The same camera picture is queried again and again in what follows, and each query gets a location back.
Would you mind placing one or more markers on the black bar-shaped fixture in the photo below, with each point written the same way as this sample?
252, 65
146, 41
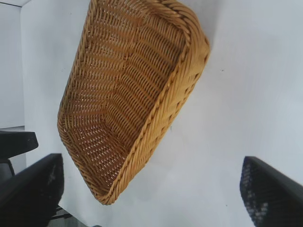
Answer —
16, 142

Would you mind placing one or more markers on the woven wicker basket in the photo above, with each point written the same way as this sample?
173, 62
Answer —
118, 94

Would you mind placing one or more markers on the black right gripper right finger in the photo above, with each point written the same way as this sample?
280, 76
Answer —
277, 196

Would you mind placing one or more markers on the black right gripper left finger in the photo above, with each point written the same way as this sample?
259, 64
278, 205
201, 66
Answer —
30, 196

